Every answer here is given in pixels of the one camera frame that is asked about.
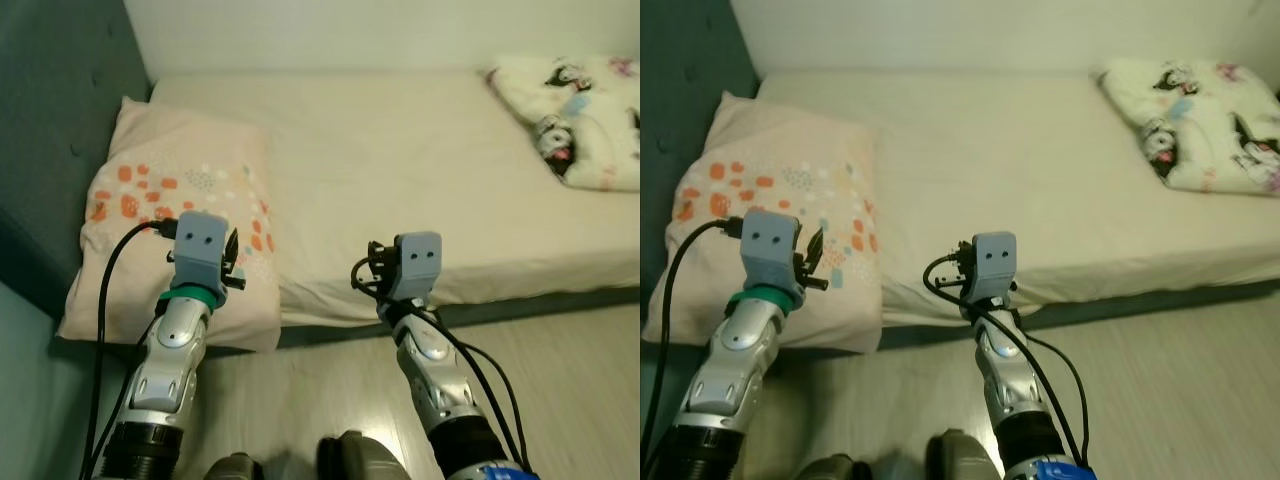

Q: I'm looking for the mattress with cream sheet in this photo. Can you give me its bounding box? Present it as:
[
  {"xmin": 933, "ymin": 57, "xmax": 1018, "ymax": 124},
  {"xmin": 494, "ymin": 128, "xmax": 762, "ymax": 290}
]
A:
[
  {"xmin": 752, "ymin": 68, "xmax": 1280, "ymax": 327},
  {"xmin": 148, "ymin": 70, "xmax": 641, "ymax": 327}
]

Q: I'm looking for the grey robot leg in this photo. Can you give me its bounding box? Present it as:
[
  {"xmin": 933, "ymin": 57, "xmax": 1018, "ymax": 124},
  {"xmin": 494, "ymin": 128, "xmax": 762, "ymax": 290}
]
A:
[
  {"xmin": 925, "ymin": 428, "xmax": 1003, "ymax": 480},
  {"xmin": 317, "ymin": 430, "xmax": 403, "ymax": 480},
  {"xmin": 204, "ymin": 453, "xmax": 264, "ymax": 480},
  {"xmin": 800, "ymin": 454, "xmax": 873, "ymax": 480}
]

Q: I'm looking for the grey right robot leg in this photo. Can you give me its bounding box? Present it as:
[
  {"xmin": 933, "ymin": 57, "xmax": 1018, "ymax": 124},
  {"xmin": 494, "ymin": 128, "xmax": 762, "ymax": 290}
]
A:
[
  {"xmin": 317, "ymin": 430, "xmax": 403, "ymax": 480},
  {"xmin": 925, "ymin": 428, "xmax": 1003, "ymax": 480}
]

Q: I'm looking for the grey left robot leg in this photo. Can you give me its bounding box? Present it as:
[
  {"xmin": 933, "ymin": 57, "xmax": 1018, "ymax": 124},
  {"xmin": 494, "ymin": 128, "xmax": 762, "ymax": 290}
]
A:
[
  {"xmin": 204, "ymin": 453, "xmax": 264, "ymax": 480},
  {"xmin": 800, "ymin": 454, "xmax": 873, "ymax": 480}
]

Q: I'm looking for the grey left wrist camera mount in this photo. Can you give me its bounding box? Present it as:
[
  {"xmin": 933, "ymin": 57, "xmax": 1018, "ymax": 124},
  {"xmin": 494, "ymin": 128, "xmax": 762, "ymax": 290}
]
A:
[
  {"xmin": 738, "ymin": 209, "xmax": 803, "ymax": 297},
  {"xmin": 170, "ymin": 211, "xmax": 234, "ymax": 293}
]

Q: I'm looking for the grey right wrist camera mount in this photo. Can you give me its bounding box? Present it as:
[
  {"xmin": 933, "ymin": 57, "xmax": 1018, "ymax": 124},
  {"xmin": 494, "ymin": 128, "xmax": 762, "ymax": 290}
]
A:
[
  {"xmin": 968, "ymin": 231, "xmax": 1020, "ymax": 304},
  {"xmin": 388, "ymin": 232, "xmax": 445, "ymax": 303}
]

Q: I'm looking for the folded cream cartoon print blanket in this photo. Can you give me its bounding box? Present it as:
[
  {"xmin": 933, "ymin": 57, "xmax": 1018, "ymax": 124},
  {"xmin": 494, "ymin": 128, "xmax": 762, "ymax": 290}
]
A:
[
  {"xmin": 486, "ymin": 54, "xmax": 641, "ymax": 194},
  {"xmin": 1097, "ymin": 56, "xmax": 1280, "ymax": 197}
]

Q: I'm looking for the pink pillow with coloured spots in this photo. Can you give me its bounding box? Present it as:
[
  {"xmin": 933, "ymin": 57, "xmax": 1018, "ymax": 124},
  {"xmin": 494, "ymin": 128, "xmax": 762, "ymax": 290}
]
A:
[
  {"xmin": 57, "ymin": 96, "xmax": 284, "ymax": 354},
  {"xmin": 642, "ymin": 91, "xmax": 884, "ymax": 355}
]

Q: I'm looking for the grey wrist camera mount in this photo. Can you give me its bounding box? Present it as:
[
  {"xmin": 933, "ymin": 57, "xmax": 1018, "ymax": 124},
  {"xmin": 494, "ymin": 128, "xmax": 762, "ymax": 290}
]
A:
[
  {"xmin": 388, "ymin": 232, "xmax": 445, "ymax": 303},
  {"xmin": 170, "ymin": 211, "xmax": 234, "ymax": 293},
  {"xmin": 968, "ymin": 231, "xmax": 1020, "ymax": 304},
  {"xmin": 738, "ymin": 209, "xmax": 803, "ymax": 297}
]

